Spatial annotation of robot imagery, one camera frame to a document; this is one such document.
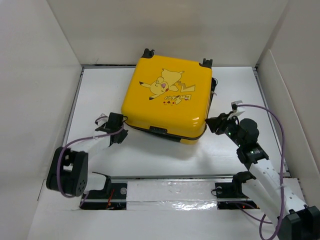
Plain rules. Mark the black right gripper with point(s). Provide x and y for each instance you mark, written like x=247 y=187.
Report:
x=219 y=122

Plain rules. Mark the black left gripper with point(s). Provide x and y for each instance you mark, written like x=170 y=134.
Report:
x=122 y=136

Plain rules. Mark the yellow hard-shell suitcase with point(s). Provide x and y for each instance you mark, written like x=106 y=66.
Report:
x=170 y=97

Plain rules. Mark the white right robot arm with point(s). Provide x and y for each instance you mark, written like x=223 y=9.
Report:
x=292 y=218

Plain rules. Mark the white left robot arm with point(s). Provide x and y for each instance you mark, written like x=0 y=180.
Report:
x=69 y=169

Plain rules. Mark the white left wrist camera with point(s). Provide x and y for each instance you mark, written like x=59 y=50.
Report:
x=102 y=117

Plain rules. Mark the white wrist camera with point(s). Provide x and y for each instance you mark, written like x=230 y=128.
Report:
x=102 y=117
x=237 y=109

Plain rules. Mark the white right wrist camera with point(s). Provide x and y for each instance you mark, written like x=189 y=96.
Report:
x=237 y=109

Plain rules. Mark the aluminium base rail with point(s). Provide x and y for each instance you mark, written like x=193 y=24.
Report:
x=101 y=188

